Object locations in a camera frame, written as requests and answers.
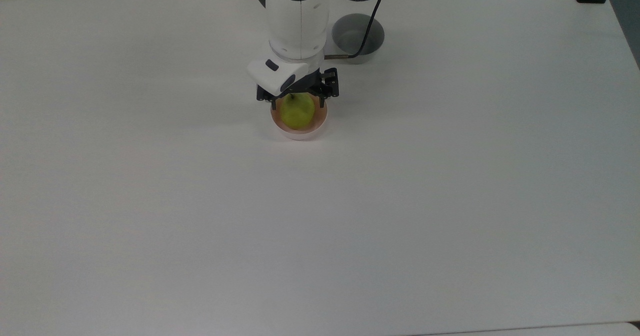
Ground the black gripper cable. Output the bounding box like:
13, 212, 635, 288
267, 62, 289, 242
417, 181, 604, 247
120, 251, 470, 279
322, 0, 385, 59

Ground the green yellow pear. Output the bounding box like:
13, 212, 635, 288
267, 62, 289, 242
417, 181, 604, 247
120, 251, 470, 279
278, 92, 317, 130

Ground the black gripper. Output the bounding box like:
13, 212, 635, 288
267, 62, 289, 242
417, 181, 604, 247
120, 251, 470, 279
256, 67, 340, 111

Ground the gray plastic bowl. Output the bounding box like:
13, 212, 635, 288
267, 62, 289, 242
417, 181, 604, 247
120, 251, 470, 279
331, 13, 386, 65

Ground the pink plastic bowl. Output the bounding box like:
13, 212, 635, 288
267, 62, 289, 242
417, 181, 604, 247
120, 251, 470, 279
270, 94, 329, 141

